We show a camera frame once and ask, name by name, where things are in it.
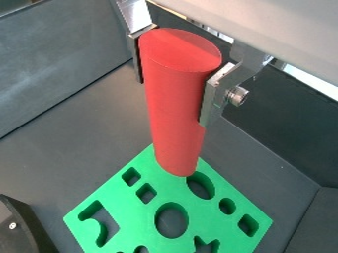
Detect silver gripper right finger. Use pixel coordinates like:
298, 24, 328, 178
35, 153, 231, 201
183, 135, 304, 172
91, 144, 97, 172
198, 42, 274, 127

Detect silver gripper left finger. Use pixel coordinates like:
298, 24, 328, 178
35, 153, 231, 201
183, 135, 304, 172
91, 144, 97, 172
115, 0, 157, 83

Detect red oval cylinder peg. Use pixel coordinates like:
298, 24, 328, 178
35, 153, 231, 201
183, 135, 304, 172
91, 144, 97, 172
139, 28, 222, 176

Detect green shape sorting board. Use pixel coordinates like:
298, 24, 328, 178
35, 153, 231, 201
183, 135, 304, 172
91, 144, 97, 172
63, 147, 272, 253

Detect black corner block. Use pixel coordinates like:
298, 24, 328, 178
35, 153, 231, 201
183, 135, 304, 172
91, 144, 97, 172
0, 194, 59, 253

